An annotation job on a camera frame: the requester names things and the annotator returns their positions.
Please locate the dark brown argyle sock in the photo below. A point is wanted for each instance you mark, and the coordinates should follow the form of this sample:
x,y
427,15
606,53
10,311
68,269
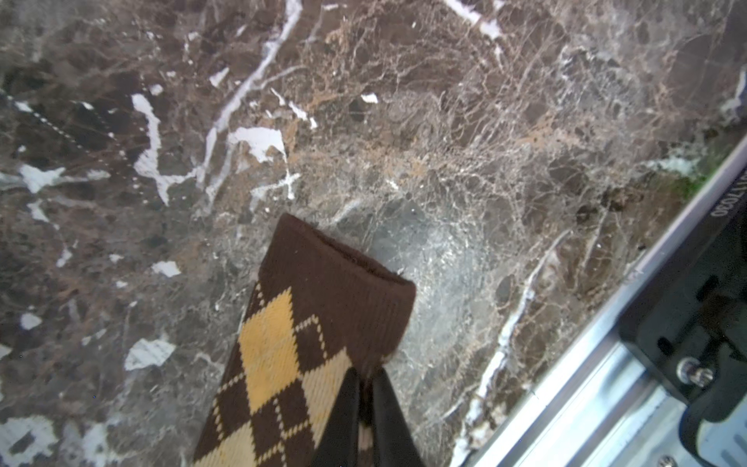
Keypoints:
x,y
319,308

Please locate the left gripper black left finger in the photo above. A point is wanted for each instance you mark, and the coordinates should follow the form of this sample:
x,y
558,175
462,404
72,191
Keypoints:
x,y
339,443

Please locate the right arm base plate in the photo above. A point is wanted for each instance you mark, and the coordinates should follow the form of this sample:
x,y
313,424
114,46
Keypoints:
x,y
688,327

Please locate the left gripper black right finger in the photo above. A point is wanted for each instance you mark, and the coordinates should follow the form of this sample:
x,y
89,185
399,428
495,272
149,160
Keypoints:
x,y
393,444

